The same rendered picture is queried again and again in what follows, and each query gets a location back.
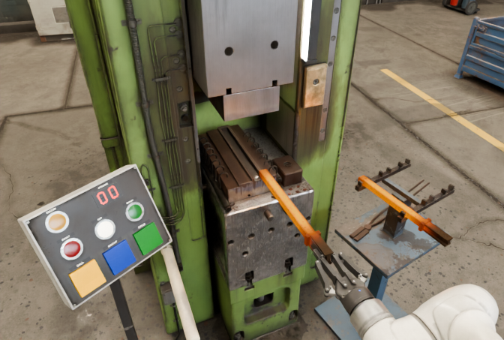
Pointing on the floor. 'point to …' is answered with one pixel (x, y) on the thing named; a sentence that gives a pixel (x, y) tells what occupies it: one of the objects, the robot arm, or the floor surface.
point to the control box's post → (123, 309)
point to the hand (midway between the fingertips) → (319, 248)
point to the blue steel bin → (484, 51)
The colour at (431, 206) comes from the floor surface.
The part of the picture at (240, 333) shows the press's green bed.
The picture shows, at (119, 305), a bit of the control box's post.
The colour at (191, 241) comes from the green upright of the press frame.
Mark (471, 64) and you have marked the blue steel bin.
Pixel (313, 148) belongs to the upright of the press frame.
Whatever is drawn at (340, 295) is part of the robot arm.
